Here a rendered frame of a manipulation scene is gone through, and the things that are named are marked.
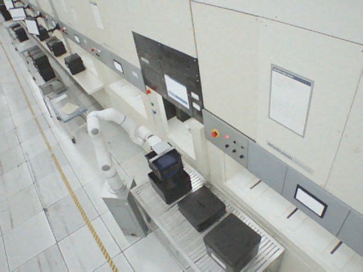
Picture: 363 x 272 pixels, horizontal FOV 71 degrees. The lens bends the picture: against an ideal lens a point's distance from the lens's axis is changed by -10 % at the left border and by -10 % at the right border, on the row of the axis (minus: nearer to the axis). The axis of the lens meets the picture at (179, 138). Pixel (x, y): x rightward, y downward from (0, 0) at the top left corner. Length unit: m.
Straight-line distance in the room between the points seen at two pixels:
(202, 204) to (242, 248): 0.54
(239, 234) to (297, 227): 0.47
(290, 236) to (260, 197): 0.39
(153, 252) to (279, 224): 1.47
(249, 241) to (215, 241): 0.23
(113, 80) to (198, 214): 2.51
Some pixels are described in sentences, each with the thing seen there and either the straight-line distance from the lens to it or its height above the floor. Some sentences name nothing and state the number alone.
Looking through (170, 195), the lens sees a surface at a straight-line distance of 2.37.
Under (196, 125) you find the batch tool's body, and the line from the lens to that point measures 2.10.
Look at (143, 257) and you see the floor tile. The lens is 3.11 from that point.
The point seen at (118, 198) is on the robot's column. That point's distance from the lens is 2.63.
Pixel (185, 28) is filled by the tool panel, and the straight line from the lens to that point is 1.75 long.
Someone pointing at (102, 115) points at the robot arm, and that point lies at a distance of 2.17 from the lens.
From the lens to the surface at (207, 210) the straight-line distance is 2.24.
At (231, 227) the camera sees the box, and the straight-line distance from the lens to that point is 1.98.
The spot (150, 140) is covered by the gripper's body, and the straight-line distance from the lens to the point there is 2.24.
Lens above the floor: 2.74
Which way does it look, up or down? 42 degrees down
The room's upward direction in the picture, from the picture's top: 11 degrees counter-clockwise
